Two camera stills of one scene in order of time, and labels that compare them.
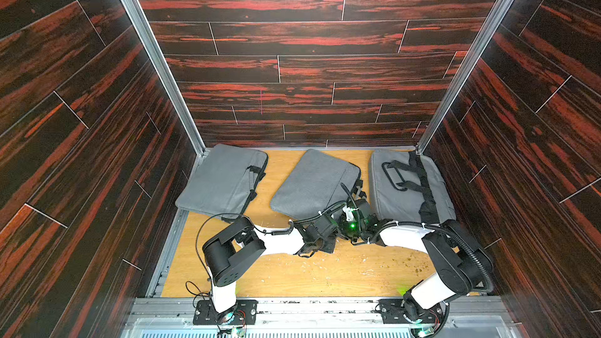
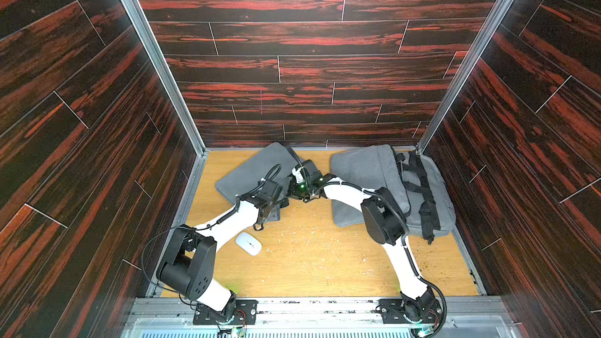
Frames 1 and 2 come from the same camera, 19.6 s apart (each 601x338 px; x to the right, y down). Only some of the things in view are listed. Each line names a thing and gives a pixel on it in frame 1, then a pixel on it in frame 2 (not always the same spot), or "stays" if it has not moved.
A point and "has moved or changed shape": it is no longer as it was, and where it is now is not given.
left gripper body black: [326, 246] -> [271, 207]
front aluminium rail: [154, 318] stays
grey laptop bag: [224, 184] -> [263, 179]
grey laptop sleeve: [314, 186] has moved or changed shape
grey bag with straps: [405, 186] stays
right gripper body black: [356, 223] -> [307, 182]
